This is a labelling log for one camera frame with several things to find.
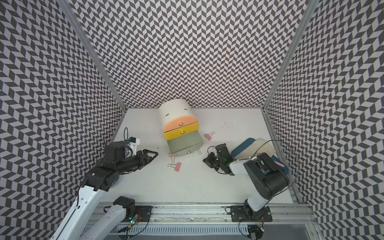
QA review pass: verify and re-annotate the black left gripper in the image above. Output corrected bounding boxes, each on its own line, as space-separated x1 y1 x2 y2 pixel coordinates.
116 149 159 175

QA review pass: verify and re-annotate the green bottom drawer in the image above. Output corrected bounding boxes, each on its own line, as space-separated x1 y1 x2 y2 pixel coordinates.
167 131 204 157

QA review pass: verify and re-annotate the yellow drawer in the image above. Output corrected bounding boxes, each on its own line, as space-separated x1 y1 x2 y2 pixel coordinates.
163 122 199 141

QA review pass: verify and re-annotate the white round drawer cabinet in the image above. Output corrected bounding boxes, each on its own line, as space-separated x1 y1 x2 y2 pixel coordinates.
158 98 199 142

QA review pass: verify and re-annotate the orange top drawer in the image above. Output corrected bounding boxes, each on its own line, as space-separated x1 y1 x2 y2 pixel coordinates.
163 115 198 133

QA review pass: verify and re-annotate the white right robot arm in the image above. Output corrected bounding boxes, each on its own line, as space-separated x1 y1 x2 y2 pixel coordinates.
203 144 291 222

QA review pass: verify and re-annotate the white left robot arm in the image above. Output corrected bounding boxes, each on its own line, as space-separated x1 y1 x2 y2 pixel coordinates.
51 140 159 240

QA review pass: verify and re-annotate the blue patterned bowl far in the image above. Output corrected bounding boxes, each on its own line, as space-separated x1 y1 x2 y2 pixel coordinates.
124 146 133 158

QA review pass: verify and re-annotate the blue patterned bowl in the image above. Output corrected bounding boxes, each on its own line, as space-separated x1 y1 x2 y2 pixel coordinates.
124 146 133 158
112 176 120 187

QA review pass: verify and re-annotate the blue patterned bowl near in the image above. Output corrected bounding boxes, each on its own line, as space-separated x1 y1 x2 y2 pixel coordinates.
112 176 120 187

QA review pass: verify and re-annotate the beige cloth napkin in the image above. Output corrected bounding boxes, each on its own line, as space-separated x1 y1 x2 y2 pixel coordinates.
236 138 276 159

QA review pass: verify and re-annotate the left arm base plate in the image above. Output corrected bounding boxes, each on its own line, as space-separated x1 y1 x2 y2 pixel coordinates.
127 205 153 223

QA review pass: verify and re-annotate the aluminium front rail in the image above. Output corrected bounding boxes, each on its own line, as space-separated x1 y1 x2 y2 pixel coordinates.
67 203 316 225

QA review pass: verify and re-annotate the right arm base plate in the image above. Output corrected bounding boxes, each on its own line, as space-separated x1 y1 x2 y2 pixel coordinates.
230 206 273 223

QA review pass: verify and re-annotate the pink handled utensil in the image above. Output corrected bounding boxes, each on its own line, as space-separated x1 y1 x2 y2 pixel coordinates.
274 161 285 168

